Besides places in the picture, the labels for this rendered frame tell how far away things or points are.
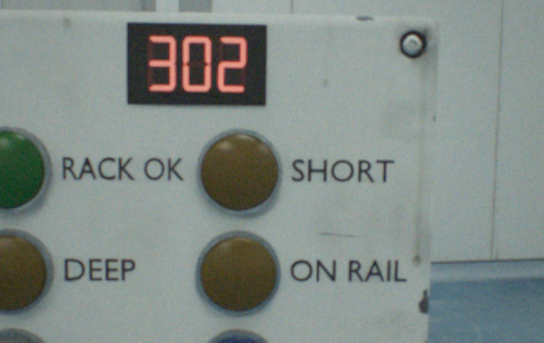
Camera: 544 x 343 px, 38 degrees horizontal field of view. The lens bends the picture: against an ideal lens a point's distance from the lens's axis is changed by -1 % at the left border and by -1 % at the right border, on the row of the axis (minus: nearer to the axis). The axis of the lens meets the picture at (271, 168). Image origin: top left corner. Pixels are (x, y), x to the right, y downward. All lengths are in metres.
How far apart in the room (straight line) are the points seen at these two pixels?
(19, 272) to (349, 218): 0.12
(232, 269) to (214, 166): 0.04
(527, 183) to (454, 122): 0.57
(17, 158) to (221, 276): 0.08
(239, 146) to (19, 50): 0.08
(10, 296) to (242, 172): 0.09
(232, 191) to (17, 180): 0.07
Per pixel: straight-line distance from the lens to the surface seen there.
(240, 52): 0.27
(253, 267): 0.28
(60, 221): 0.29
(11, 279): 0.29
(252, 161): 0.27
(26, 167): 0.28
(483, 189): 4.59
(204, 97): 0.28
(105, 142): 0.28
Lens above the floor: 1.07
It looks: 6 degrees down
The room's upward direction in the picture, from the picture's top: 1 degrees clockwise
